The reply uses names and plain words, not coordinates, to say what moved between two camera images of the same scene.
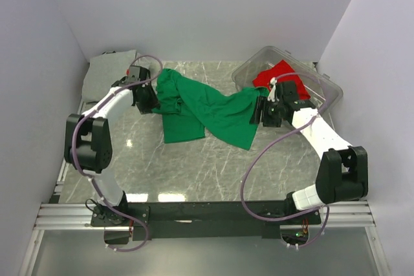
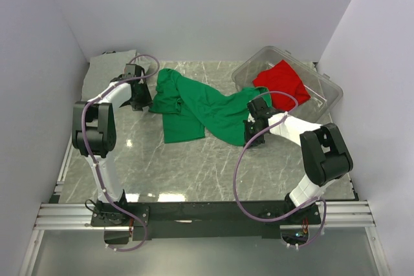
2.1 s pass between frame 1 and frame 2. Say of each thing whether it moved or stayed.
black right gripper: moved
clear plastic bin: stayed
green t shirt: stayed
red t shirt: stayed
